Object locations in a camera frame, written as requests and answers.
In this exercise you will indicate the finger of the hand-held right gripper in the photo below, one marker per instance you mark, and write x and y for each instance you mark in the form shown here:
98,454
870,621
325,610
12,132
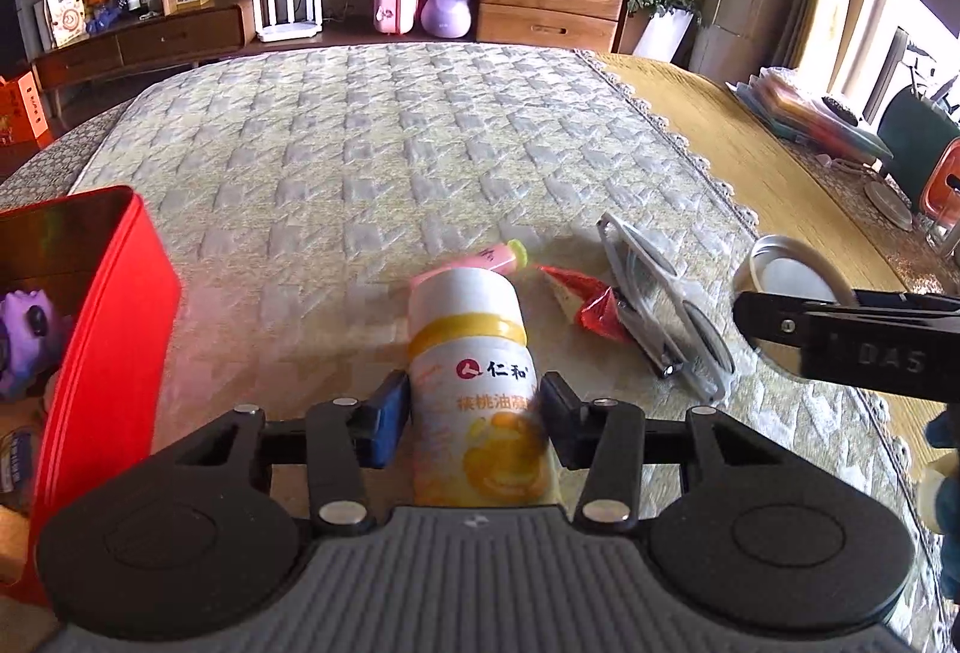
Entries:
765,319

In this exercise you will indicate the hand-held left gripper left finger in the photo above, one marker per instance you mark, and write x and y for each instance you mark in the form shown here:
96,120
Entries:
390,420

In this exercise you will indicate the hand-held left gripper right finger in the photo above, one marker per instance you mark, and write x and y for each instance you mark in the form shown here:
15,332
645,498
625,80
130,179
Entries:
562,413

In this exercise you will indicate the tape roll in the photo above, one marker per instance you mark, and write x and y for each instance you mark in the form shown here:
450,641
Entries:
787,270

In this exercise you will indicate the white and yellow bottle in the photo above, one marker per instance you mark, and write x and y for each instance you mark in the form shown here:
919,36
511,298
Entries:
469,338

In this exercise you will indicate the red tin box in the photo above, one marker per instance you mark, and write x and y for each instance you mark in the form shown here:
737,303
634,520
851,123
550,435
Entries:
112,360

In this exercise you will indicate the black blue-labelled small bottle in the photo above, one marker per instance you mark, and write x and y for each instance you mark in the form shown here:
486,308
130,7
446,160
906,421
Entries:
15,465

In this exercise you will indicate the purple spiky toy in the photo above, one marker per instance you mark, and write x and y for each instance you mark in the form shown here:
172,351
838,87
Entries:
22,330

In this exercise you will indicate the white sunglasses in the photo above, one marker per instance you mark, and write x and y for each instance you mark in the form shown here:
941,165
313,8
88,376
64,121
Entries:
705,342

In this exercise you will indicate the red snack packet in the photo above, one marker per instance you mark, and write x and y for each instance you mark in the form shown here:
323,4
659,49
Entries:
592,304

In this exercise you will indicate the blue fabric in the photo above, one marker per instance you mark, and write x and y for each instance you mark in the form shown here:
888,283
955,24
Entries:
945,473

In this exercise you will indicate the round white coaster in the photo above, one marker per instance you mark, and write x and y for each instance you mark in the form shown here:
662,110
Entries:
889,207

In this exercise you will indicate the pink tube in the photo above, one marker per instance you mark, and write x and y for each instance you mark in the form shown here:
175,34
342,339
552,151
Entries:
495,257

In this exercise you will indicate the yellow woven table runner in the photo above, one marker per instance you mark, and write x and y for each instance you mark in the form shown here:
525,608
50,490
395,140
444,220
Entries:
712,128

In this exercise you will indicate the stack of plastic folders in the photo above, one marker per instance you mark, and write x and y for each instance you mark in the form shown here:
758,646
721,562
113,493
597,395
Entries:
795,105

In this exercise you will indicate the green and orange tissue box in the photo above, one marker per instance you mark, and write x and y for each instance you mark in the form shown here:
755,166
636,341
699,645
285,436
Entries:
911,135

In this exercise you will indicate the quilted beige mat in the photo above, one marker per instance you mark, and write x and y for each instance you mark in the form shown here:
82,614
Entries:
375,135

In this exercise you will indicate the white plant pot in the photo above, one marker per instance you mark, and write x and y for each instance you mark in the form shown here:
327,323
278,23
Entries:
664,34

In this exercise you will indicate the white router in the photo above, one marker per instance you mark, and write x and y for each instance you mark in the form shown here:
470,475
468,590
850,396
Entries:
289,26

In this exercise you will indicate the purple kettlebell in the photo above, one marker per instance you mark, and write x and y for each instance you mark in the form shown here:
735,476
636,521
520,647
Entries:
446,15

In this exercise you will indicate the pink toy case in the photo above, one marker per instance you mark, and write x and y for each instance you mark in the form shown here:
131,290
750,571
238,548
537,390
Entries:
394,8

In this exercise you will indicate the dark wooden drawer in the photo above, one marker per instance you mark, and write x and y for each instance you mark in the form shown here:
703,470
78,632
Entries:
79,60
184,36

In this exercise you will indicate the orange gift bag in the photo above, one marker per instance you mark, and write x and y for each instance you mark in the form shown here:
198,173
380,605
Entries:
22,109

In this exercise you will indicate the blue toy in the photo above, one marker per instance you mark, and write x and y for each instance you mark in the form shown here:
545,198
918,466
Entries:
103,21

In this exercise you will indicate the white and orange snack box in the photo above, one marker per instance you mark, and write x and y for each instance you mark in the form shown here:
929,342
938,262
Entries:
64,11

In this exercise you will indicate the black cabinet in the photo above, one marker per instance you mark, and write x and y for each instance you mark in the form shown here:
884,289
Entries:
11,8

